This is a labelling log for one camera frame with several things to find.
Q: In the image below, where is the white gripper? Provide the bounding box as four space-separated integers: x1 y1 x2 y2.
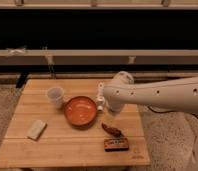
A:
97 71 134 126

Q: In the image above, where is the orange ceramic bowl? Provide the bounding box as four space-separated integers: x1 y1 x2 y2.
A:
64 96 97 126

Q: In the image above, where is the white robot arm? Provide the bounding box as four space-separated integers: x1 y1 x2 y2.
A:
100 71 198 115

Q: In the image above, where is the small brown snack box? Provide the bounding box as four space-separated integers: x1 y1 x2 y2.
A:
104 138 129 152

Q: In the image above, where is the clear plastic cup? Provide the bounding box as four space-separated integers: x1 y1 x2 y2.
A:
46 87 64 109

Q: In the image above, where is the black cable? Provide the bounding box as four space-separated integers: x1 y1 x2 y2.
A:
145 105 198 126

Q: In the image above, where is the grey metal rail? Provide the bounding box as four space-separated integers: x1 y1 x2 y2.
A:
0 49 198 66

